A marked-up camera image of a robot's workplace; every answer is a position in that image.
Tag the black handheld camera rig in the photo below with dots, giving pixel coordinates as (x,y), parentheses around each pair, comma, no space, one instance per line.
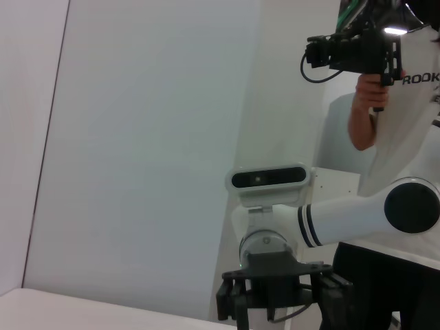
(361,55)

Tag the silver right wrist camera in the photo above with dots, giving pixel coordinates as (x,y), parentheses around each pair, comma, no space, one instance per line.
(268,178)

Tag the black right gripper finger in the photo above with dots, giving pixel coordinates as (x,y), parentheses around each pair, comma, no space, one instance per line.
(335,299)
(230,299)

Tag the bare person hand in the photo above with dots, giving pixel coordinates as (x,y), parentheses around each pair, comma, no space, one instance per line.
(371,91)

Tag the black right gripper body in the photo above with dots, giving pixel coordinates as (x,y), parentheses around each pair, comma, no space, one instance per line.
(275,285)

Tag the white metal panel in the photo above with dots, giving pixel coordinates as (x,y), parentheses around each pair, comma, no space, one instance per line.
(337,182)

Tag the bare person forearm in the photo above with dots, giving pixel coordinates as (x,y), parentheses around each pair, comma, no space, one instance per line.
(361,130)

